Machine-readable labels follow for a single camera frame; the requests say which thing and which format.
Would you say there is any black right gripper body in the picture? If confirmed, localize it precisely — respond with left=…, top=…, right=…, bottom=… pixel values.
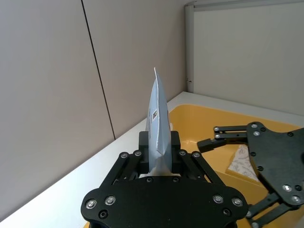
left=246, top=122, right=304, bottom=210

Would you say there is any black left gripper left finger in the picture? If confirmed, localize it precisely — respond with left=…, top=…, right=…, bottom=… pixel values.
left=101, top=131, right=151, bottom=187

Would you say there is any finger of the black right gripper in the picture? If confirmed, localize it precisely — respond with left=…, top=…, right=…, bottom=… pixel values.
left=246, top=191, right=301, bottom=228
left=197, top=125, right=249, bottom=153

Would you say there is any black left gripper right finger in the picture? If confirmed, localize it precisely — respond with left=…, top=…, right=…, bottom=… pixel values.
left=170, top=130, right=227, bottom=186

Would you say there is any silver foil pouch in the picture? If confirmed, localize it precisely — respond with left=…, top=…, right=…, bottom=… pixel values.
left=139, top=67, right=182, bottom=178

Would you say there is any yellow plastic bin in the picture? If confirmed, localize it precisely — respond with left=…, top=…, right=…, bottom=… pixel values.
left=82, top=104, right=304, bottom=228

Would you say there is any white patterned packet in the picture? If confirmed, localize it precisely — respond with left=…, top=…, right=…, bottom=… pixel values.
left=224, top=144, right=261, bottom=184

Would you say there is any grey partition frame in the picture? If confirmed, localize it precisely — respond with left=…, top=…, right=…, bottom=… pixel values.
left=184, top=0, right=304, bottom=94

